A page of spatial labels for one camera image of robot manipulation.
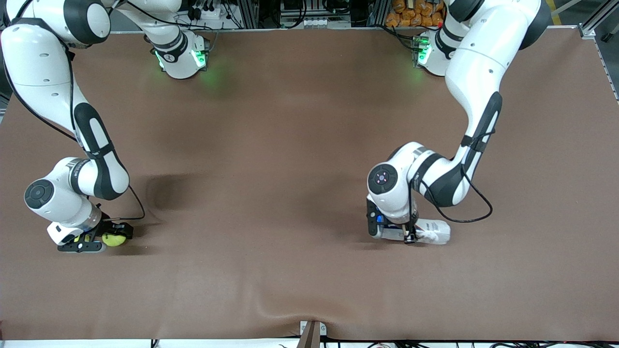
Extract clear tennis ball can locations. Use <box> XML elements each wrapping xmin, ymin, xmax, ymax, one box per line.
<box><xmin>382</xmin><ymin>218</ymin><xmax>452</xmax><ymax>245</ymax></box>

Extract brown table mat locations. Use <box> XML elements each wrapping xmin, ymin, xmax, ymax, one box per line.
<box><xmin>0</xmin><ymin>27</ymin><xmax>619</xmax><ymax>341</ymax></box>

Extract orange packaged goods pile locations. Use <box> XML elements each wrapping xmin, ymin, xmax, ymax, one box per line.
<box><xmin>385</xmin><ymin>0</ymin><xmax>445</xmax><ymax>28</ymax></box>

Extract white terminal block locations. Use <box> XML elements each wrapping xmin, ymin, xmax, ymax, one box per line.
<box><xmin>285</xmin><ymin>17</ymin><xmax>351</xmax><ymax>29</ymax></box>

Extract white power strip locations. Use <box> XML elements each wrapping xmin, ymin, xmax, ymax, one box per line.
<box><xmin>174</xmin><ymin>0</ymin><xmax>243</xmax><ymax>29</ymax></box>

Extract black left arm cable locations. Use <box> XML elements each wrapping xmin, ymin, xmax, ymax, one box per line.
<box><xmin>408</xmin><ymin>128</ymin><xmax>494</xmax><ymax>242</ymax></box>

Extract metal table edge bracket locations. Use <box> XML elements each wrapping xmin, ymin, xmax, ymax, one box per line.
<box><xmin>299</xmin><ymin>320</ymin><xmax>327</xmax><ymax>348</ymax></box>

